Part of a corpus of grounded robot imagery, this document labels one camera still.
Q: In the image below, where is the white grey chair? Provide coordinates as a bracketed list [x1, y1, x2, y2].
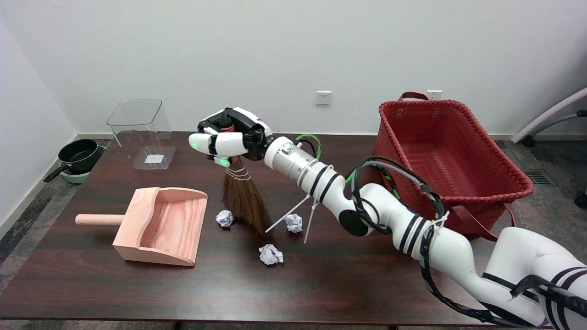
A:
[511, 87, 587, 148]

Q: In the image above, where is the green wrist cable loop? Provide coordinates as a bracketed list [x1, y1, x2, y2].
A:
[296, 133, 322, 160]

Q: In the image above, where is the dark floor vent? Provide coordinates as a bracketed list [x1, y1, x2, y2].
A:
[523, 170, 558, 186]

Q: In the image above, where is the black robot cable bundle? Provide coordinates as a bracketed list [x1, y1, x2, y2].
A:
[351, 156, 587, 327]

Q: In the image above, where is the red woven basket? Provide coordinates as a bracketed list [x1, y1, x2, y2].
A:
[372, 92, 535, 242]

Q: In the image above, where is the clear plastic container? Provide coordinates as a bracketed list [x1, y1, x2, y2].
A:
[106, 99, 177, 171]

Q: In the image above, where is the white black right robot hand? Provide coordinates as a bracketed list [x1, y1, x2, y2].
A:
[188, 107, 276, 168]

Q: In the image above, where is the black frying pan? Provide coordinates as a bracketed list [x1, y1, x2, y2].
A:
[44, 139, 102, 183]

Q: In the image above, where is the green pot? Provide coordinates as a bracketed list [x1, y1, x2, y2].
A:
[61, 145, 107, 184]

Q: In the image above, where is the brown straw hand broom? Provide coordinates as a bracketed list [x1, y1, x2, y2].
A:
[222, 118, 274, 235]

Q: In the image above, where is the light wooden dustpan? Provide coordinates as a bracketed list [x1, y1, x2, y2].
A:
[75, 187, 209, 267]

